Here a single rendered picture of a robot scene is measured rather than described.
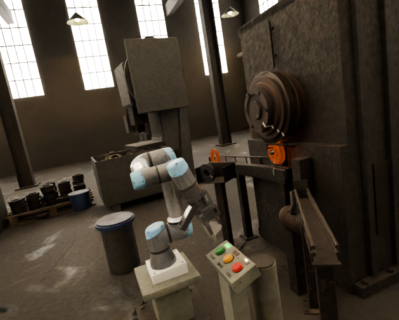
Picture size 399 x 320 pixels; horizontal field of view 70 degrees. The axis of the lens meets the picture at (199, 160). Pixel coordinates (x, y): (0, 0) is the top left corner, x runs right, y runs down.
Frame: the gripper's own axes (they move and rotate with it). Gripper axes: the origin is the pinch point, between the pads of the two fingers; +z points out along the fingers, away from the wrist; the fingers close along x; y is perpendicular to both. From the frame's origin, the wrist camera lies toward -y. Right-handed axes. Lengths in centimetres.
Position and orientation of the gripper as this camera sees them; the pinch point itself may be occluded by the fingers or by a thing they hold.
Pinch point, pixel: (212, 239)
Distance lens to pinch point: 119.7
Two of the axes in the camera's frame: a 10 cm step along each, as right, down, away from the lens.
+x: -3.5, -1.0, 9.3
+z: 4.7, 8.4, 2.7
